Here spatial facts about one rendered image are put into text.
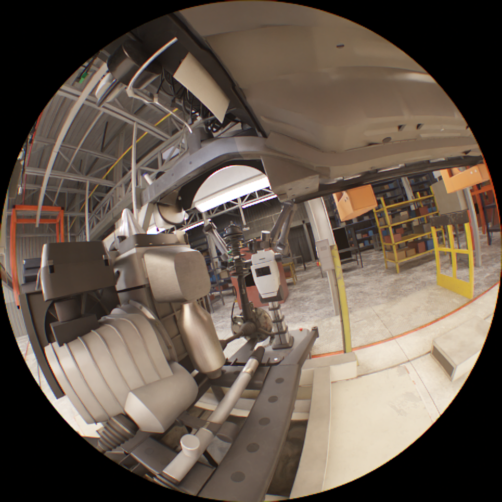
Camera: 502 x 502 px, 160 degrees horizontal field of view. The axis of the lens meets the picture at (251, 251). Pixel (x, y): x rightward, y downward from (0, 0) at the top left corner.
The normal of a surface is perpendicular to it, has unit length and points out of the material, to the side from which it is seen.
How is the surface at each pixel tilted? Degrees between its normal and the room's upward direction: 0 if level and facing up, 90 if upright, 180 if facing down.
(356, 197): 90
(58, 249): 80
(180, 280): 90
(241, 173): 90
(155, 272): 90
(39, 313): 74
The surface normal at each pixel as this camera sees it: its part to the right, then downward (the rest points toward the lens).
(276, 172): -0.34, 0.06
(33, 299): 0.81, -0.50
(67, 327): 0.91, -0.25
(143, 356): 0.80, -0.22
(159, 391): 0.54, -0.80
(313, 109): -0.37, 0.30
